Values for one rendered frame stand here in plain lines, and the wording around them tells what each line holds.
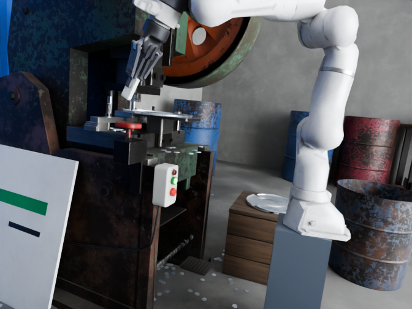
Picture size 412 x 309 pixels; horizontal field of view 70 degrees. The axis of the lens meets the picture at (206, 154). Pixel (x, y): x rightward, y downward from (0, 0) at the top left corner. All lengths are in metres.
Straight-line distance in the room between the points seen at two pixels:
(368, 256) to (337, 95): 0.98
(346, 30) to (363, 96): 3.46
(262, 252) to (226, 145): 3.28
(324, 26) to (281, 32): 3.62
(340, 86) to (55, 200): 1.07
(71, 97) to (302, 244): 1.03
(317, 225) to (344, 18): 0.63
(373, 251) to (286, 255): 0.75
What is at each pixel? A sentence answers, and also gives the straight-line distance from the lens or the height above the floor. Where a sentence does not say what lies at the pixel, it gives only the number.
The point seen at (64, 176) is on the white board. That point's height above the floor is 0.52.
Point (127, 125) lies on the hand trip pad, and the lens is 0.92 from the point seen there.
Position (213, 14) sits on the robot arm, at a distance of 0.81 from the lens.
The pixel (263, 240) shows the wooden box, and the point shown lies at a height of 0.23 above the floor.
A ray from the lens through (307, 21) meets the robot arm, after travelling 1.04.
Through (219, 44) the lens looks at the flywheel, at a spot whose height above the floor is 1.14.
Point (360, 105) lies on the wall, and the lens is 4.40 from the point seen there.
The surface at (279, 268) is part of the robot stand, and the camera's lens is 1.11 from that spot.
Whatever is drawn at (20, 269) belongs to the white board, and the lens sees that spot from 1.41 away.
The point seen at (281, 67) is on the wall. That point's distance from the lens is 4.49.
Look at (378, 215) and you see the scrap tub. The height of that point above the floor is 0.39.
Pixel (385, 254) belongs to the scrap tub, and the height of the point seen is 0.20.
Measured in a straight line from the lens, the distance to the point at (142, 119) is 1.32.
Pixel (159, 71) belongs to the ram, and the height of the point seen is 0.96.
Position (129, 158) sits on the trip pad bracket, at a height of 0.66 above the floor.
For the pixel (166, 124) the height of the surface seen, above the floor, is 0.74.
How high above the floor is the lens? 0.84
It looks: 9 degrees down
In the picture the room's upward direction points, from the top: 6 degrees clockwise
